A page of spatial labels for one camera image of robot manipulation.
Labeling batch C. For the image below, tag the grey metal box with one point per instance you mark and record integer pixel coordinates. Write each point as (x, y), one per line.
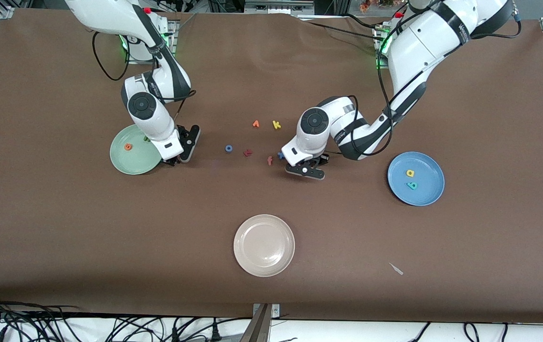
(278, 5)

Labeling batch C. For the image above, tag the orange decorative object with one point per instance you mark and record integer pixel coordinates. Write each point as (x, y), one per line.
(365, 5)

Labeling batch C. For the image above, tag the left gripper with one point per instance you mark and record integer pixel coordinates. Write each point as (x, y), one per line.
(323, 159)

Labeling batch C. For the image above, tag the brown table cover sheet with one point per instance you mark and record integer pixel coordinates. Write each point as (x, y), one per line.
(271, 85)

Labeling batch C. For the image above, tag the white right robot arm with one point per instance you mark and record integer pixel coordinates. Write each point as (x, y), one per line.
(150, 118)

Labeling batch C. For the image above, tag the metal table edge bracket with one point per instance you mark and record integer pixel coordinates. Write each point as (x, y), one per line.
(261, 327)

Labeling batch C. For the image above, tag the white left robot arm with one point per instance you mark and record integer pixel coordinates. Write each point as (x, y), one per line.
(418, 52)

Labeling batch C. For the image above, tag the green plate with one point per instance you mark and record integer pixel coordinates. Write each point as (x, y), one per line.
(131, 161)

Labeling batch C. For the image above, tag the small white tape scrap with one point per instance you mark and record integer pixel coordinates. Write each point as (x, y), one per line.
(397, 270)

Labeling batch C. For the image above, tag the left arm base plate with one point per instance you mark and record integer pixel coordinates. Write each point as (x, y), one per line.
(377, 61)

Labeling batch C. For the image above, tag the beige plate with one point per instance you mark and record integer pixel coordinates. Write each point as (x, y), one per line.
(264, 245)

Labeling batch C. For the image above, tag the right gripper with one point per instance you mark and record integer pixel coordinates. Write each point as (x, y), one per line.
(182, 134)

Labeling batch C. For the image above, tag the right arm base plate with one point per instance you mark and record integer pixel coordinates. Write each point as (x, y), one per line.
(176, 26)

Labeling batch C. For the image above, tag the blue plate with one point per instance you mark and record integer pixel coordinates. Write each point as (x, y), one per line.
(425, 190)

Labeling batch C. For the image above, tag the teal foam letter g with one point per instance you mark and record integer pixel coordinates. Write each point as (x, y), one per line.
(414, 188)

